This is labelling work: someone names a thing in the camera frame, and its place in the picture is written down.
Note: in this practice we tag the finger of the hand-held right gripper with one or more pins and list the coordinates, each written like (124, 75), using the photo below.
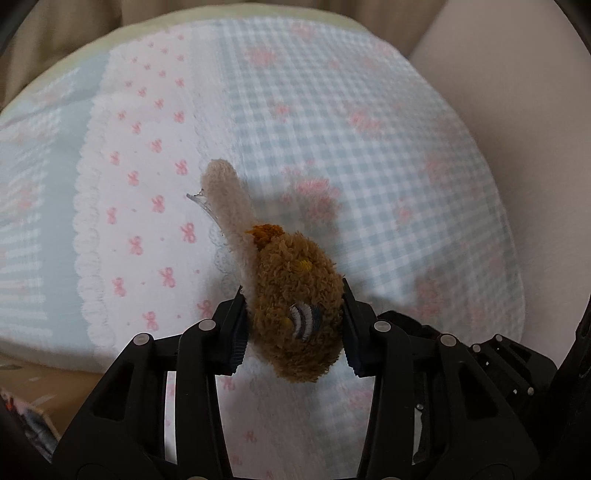
(517, 369)

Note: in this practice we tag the cardboard box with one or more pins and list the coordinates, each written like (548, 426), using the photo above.
(51, 392)

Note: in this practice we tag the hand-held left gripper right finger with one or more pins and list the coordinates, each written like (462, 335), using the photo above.
(353, 341)

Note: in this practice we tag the brown plush toy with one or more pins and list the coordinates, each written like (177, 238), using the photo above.
(295, 286)

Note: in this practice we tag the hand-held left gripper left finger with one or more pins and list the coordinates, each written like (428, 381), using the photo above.
(238, 339)

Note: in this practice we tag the light blue gingham blanket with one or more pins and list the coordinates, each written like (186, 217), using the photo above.
(323, 115)

